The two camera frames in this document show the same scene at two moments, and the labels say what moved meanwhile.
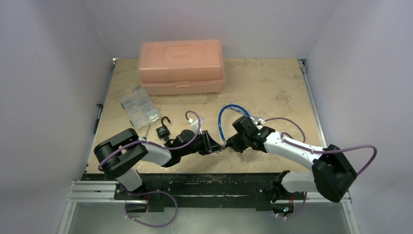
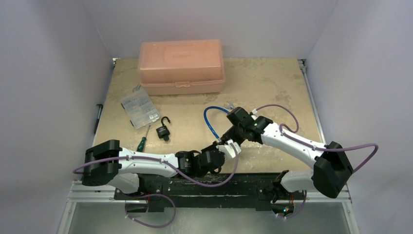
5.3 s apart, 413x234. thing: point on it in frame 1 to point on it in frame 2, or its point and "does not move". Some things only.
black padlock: (163, 131) does not move
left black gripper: (209, 146) to (212, 146)
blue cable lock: (219, 115) to (215, 107)
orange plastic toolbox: (169, 67) does not move
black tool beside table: (101, 107) does not move
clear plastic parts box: (140, 108) does not move
